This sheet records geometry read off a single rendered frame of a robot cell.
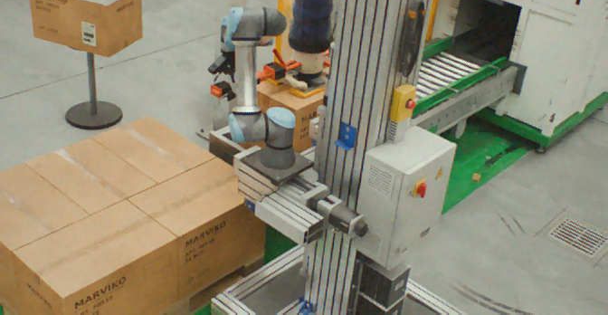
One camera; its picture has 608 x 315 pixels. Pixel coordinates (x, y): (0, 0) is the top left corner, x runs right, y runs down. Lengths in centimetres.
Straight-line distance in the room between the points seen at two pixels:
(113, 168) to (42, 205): 43
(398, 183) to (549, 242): 213
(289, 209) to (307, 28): 114
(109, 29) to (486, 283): 279
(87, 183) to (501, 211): 261
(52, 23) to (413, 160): 300
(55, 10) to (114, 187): 167
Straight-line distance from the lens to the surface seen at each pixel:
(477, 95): 504
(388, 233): 290
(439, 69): 533
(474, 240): 457
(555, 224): 493
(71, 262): 332
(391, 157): 280
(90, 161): 397
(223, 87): 347
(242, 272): 398
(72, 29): 502
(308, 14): 369
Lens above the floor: 267
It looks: 31 degrees down
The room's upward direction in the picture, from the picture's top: 6 degrees clockwise
